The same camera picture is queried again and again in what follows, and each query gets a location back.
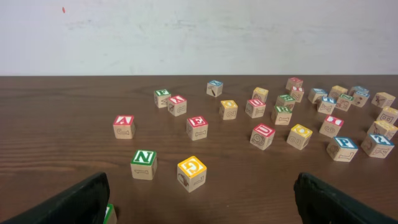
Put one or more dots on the blue 2 wooden block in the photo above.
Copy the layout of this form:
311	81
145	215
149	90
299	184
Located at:
377	145

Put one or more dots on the red U block upper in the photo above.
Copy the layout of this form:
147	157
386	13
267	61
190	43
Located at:
255	108

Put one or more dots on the green N wooden block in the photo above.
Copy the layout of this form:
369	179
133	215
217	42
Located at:
144	164

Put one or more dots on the green F wooden block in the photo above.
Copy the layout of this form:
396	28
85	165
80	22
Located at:
161	97

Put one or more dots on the red X wooden block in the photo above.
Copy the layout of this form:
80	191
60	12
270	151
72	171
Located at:
177	105

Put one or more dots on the yellow block upper centre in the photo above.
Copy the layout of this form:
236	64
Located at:
260	94

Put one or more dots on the blue P wooden block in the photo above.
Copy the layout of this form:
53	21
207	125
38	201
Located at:
341	149

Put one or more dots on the red I block lower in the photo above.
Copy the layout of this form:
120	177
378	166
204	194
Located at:
331	126

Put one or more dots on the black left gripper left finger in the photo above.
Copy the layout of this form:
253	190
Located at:
84	202

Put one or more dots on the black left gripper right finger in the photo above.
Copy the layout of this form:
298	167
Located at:
319	202

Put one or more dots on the blue 5 wooden block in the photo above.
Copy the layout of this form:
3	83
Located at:
360	98

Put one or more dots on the red u block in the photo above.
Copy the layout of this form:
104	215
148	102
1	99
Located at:
262	136
255	108

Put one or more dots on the yellow block upper right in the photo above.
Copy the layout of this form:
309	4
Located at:
336	91

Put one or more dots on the yellow G wooden block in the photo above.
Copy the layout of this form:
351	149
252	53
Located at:
191	173

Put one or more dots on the yellow S wooden block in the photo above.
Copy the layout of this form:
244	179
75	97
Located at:
383	128

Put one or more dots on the blue L wooden block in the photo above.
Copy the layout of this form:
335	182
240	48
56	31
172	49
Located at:
316	94

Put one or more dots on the yellow 8 wooden block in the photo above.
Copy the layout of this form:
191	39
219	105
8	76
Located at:
383	99

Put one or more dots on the blue X wooden block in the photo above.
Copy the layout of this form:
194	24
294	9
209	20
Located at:
214	88

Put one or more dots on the red A wooden block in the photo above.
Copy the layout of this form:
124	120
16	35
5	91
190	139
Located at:
124	127

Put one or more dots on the yellow K wooden block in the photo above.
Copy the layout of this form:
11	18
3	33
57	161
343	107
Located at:
388	115

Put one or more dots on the red E wooden block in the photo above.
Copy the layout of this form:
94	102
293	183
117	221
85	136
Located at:
197	128

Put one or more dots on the blue D block upper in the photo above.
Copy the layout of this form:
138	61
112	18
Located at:
357	88

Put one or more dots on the green B wooden block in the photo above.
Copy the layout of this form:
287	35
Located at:
285	100

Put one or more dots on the yellow Q wooden block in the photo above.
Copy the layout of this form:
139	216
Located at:
299	136

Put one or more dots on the red U block lower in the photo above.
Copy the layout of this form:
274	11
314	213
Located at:
262	136

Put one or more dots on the yellow block left middle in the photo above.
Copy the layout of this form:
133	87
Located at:
228	109

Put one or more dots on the green J wooden block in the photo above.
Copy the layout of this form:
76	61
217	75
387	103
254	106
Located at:
110	215

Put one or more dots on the blue T wooden block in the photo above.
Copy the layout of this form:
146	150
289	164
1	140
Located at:
326	105

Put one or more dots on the green Z wooden block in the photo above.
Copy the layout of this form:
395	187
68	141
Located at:
344	102

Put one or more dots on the red block far top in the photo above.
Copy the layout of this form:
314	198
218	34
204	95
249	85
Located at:
294	81

